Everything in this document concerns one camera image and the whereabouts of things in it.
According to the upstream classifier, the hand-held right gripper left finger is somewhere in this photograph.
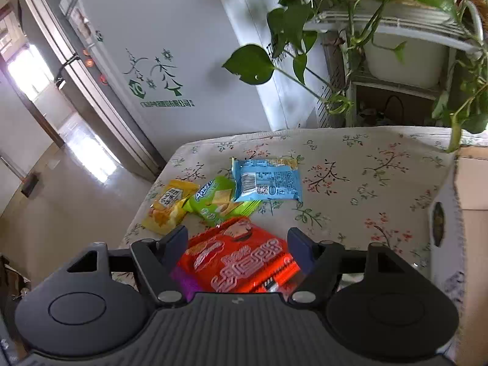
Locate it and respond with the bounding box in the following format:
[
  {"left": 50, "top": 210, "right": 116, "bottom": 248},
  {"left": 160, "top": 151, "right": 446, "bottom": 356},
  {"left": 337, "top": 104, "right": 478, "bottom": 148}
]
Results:
[{"left": 66, "top": 225, "right": 190, "bottom": 307}]

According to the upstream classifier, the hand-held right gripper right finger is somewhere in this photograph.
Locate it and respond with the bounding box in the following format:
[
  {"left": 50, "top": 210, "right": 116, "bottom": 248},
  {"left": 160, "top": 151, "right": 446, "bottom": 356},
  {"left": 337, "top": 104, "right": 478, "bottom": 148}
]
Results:
[{"left": 287, "top": 227, "right": 405, "bottom": 307}]

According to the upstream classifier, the yellow snack packet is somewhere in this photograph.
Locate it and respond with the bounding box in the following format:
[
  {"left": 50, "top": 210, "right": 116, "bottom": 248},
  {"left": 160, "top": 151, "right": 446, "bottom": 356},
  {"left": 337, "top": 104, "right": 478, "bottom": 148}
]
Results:
[{"left": 142, "top": 180, "right": 201, "bottom": 236}]

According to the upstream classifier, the purple snack packet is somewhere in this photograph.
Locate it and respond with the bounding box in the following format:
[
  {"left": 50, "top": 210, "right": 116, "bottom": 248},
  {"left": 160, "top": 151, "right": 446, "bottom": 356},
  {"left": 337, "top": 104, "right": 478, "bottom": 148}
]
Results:
[{"left": 170, "top": 265, "right": 206, "bottom": 302}]

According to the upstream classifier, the red snack packet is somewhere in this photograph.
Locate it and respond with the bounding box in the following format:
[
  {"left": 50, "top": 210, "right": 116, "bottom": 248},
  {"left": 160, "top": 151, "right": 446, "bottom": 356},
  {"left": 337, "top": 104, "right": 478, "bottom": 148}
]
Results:
[{"left": 176, "top": 215, "right": 302, "bottom": 294}]

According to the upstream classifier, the cardboard box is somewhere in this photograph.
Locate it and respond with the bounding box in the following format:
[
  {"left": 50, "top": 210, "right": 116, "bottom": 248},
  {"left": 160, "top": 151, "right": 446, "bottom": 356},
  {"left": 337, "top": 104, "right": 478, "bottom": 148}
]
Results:
[{"left": 429, "top": 147, "right": 488, "bottom": 366}]

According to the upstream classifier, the green snack packet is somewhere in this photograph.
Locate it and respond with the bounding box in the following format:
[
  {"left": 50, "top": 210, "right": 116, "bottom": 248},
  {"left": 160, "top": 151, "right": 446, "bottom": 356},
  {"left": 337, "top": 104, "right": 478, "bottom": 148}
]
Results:
[{"left": 183, "top": 175, "right": 264, "bottom": 227}]

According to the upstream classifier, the blue snack packet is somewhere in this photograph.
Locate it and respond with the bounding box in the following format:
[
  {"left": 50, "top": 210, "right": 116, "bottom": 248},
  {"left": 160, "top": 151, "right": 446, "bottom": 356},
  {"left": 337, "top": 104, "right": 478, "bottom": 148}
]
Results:
[{"left": 231, "top": 157, "right": 303, "bottom": 203}]

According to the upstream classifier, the floral tablecloth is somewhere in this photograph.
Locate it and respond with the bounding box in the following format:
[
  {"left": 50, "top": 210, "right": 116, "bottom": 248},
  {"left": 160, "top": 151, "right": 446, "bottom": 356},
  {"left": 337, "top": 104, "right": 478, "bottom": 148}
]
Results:
[{"left": 117, "top": 125, "right": 488, "bottom": 294}]

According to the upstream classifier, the dark doorstop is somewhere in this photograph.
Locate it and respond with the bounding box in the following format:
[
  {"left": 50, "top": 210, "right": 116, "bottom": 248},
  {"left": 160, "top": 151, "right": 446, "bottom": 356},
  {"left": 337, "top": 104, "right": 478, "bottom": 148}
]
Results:
[{"left": 20, "top": 173, "right": 41, "bottom": 198}]

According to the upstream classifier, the pothos plant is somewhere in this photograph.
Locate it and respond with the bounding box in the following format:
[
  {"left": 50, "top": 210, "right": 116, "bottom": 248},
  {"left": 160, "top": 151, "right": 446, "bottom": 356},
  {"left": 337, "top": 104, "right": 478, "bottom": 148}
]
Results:
[{"left": 222, "top": 0, "right": 488, "bottom": 153}]

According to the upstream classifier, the small white plant pot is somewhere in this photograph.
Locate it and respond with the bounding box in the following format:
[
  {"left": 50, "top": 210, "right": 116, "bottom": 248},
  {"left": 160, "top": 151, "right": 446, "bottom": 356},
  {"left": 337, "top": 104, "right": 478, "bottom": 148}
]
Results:
[{"left": 362, "top": 36, "right": 448, "bottom": 89}]

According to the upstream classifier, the white freezer with green print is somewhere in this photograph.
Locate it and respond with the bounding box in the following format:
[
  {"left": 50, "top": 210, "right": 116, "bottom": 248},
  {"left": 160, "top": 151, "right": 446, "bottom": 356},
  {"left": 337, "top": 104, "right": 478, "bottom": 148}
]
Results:
[{"left": 59, "top": 0, "right": 328, "bottom": 132}]

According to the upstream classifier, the white plant rack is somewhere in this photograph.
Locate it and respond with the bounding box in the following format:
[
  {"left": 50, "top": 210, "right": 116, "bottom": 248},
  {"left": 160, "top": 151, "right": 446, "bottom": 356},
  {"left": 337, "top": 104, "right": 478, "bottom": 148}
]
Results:
[{"left": 305, "top": 0, "right": 488, "bottom": 128}]

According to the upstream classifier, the black cable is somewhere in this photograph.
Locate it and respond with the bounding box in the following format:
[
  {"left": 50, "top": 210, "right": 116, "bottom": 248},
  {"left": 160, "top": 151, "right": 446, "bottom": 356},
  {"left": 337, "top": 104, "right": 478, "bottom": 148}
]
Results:
[{"left": 382, "top": 95, "right": 405, "bottom": 123}]

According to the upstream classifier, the grey door frame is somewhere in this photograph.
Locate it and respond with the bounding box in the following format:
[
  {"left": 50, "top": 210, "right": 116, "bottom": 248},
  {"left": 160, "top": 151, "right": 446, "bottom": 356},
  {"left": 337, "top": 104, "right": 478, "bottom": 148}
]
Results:
[{"left": 11, "top": 0, "right": 165, "bottom": 182}]

